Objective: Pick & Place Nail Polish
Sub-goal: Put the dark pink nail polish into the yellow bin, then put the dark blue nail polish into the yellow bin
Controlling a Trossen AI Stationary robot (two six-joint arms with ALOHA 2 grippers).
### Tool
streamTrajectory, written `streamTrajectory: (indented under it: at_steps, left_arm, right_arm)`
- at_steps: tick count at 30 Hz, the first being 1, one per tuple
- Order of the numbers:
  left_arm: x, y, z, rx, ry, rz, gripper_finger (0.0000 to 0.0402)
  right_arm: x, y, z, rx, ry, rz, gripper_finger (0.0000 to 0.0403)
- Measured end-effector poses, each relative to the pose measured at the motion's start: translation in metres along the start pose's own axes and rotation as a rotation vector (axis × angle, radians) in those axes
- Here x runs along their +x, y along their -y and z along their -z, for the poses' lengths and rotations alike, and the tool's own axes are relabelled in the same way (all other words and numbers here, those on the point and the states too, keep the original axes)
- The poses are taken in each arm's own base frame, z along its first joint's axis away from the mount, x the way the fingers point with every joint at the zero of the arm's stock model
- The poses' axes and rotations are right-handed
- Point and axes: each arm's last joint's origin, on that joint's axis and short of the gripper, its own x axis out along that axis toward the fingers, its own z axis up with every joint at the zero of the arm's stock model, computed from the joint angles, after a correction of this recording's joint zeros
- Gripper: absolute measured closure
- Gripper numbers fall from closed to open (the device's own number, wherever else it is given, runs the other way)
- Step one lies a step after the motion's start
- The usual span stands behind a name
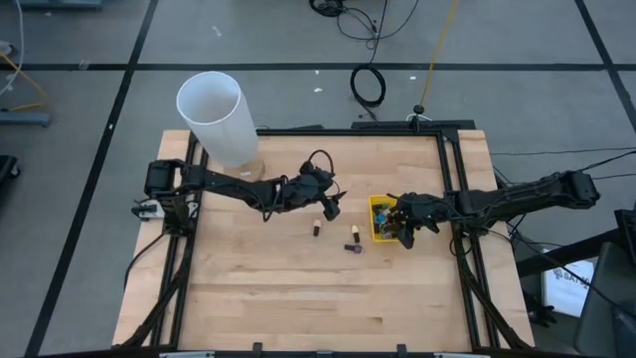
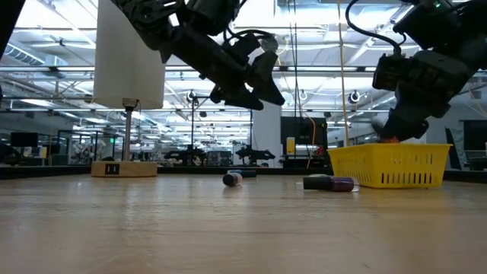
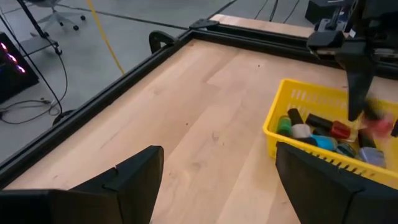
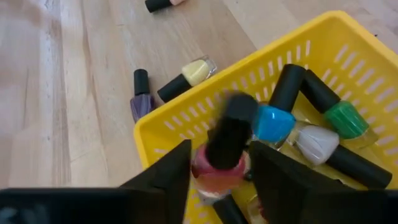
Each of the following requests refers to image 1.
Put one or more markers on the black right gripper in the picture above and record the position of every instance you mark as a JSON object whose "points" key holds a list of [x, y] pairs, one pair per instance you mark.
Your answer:
{"points": [[422, 211]]}

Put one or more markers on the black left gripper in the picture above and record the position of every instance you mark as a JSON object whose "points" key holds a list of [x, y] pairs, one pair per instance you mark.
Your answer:
{"points": [[308, 189]]}

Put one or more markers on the light blue nail polish bottle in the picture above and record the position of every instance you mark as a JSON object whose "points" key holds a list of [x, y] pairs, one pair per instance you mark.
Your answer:
{"points": [[381, 218]]}

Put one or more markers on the pale yellow nail polish bottle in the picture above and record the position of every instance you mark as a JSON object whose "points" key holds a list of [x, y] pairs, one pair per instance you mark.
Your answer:
{"points": [[355, 232]]}

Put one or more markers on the dark purple nail polish bottle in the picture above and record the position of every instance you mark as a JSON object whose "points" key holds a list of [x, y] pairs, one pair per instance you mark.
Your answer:
{"points": [[354, 248]]}

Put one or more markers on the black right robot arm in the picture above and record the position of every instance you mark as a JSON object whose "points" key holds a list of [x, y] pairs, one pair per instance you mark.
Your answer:
{"points": [[522, 196]]}

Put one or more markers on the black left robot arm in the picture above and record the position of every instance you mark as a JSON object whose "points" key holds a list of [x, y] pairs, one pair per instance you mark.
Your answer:
{"points": [[223, 181]]}

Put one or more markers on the yellow plastic basket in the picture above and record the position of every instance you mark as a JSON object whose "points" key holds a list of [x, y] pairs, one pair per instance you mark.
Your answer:
{"points": [[373, 233]]}

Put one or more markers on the black table edge clamp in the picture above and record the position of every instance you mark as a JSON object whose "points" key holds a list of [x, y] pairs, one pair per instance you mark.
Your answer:
{"points": [[402, 349], [257, 349]]}

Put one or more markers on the white shade wooden base lamp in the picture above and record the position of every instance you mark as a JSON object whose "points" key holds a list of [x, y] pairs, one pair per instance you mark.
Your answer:
{"points": [[213, 114]]}

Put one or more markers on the white printed bag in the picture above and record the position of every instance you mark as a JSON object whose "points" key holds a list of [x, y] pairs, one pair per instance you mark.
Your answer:
{"points": [[566, 293]]}

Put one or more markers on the small silver device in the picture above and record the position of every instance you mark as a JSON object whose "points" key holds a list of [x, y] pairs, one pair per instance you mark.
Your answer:
{"points": [[149, 210]]}

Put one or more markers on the black aluminium table frame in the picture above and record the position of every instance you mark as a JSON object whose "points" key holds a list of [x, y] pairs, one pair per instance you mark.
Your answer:
{"points": [[348, 132]]}

